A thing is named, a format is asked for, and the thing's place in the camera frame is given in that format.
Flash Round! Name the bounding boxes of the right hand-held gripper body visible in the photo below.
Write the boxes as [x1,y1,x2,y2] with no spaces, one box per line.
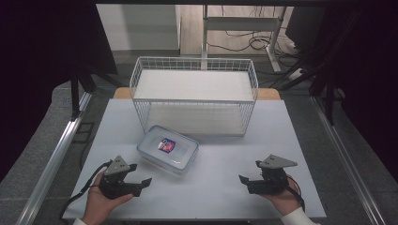
[247,154,299,197]

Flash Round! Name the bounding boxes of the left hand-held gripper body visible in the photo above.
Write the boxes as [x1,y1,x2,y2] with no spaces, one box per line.
[99,155,143,201]

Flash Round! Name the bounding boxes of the clear plastic lidded container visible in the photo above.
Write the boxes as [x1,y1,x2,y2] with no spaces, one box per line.
[136,125,200,175]

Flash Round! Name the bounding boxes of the white wire rack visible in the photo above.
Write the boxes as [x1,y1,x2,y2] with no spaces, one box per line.
[129,55,260,138]

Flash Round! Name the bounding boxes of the person's right hand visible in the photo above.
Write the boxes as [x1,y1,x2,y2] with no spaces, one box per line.
[260,177,304,218]

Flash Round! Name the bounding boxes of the person's left hand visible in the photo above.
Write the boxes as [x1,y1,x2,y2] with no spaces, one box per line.
[81,171,134,225]

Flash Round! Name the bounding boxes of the white table mat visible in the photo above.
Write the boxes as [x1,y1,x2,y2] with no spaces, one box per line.
[61,97,328,221]

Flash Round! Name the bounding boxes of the black metal stand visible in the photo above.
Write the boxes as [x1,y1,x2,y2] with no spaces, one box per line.
[69,60,124,124]
[271,12,365,127]

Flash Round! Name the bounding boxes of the white power strip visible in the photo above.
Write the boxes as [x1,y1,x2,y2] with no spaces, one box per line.
[287,67,306,82]

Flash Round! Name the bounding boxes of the white cabinet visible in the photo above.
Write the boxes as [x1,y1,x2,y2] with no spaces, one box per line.
[96,3,182,52]

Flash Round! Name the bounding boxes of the dark curtain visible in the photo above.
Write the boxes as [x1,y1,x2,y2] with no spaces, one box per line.
[284,5,398,184]
[0,0,119,183]

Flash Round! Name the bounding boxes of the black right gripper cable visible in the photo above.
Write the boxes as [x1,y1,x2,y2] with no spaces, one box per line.
[284,174,307,213]

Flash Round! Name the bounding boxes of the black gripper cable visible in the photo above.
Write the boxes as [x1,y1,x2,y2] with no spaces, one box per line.
[284,174,307,213]
[58,159,114,221]

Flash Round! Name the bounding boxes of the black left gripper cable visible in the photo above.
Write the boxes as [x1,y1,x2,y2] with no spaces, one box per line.
[58,159,114,221]

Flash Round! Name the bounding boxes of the aluminium rail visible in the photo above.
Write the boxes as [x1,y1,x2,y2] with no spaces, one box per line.
[14,91,94,225]
[311,95,388,225]

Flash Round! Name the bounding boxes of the black floor cables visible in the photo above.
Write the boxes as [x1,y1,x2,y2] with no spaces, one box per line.
[206,5,303,65]

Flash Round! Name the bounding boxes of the white metal desk frame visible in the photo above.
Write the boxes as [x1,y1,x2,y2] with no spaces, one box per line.
[201,4,287,74]

